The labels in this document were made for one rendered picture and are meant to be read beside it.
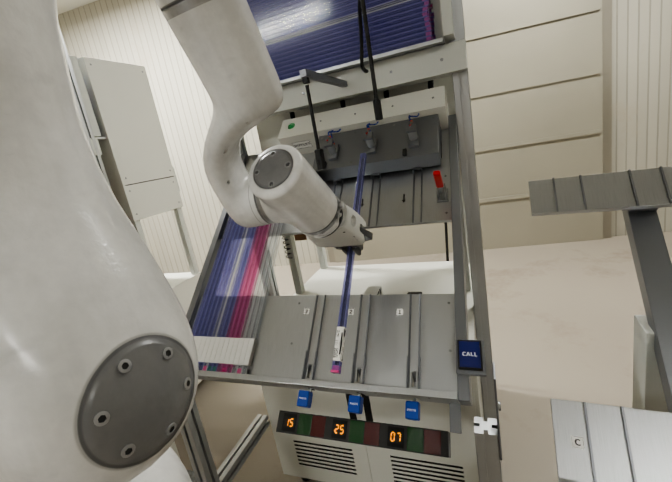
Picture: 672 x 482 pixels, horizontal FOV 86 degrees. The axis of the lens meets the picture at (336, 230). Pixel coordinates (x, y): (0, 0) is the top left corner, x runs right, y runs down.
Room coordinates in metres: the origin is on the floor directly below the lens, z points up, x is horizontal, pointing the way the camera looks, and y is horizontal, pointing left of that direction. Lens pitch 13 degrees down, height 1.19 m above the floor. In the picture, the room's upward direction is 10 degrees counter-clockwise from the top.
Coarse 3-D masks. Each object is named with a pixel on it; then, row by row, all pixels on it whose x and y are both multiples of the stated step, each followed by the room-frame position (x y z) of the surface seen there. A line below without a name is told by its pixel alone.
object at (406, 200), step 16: (448, 144) 0.96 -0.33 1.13; (448, 160) 0.93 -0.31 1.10; (368, 176) 1.00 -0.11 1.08; (384, 176) 0.97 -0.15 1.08; (400, 176) 0.95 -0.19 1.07; (416, 176) 0.93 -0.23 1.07; (432, 176) 0.91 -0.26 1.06; (448, 176) 0.89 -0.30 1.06; (336, 192) 1.00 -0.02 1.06; (352, 192) 0.98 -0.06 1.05; (368, 192) 0.96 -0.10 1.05; (384, 192) 0.94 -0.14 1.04; (400, 192) 0.92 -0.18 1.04; (416, 192) 0.90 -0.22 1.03; (432, 192) 0.88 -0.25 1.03; (352, 208) 0.94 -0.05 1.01; (368, 208) 0.92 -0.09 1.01; (384, 208) 0.90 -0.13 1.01; (400, 208) 0.88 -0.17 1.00; (416, 208) 0.86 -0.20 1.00; (432, 208) 0.84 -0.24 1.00; (448, 208) 0.83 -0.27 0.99; (288, 224) 0.99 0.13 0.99; (368, 224) 0.88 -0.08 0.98; (384, 224) 0.87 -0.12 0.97; (400, 224) 0.85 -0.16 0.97; (416, 224) 0.84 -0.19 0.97
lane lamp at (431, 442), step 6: (426, 432) 0.54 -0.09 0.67; (432, 432) 0.53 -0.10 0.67; (438, 432) 0.53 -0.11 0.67; (426, 438) 0.53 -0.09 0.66; (432, 438) 0.53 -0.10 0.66; (438, 438) 0.52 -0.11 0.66; (426, 444) 0.52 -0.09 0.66; (432, 444) 0.52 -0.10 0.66; (438, 444) 0.52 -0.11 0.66; (426, 450) 0.52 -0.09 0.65; (432, 450) 0.52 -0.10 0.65; (438, 450) 0.51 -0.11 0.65
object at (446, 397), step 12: (204, 372) 0.75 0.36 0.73; (216, 372) 0.74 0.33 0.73; (252, 384) 0.76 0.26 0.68; (264, 384) 0.72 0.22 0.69; (276, 384) 0.69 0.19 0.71; (288, 384) 0.67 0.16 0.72; (300, 384) 0.65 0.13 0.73; (312, 384) 0.64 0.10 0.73; (324, 384) 0.63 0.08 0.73; (336, 384) 0.62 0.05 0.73; (348, 384) 0.62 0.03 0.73; (360, 384) 0.61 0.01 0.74; (384, 396) 0.62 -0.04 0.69; (396, 396) 0.60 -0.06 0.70; (408, 396) 0.58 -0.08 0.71; (420, 396) 0.56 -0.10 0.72; (432, 396) 0.55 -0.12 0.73; (444, 396) 0.54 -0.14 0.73; (456, 396) 0.54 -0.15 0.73
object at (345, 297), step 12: (360, 156) 0.89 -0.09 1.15; (360, 168) 0.86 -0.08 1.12; (360, 180) 0.83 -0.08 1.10; (360, 192) 0.81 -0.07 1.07; (360, 204) 0.79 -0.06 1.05; (348, 252) 0.71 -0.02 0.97; (348, 264) 0.69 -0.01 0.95; (348, 276) 0.67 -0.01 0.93; (348, 288) 0.65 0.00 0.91; (348, 300) 0.64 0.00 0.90
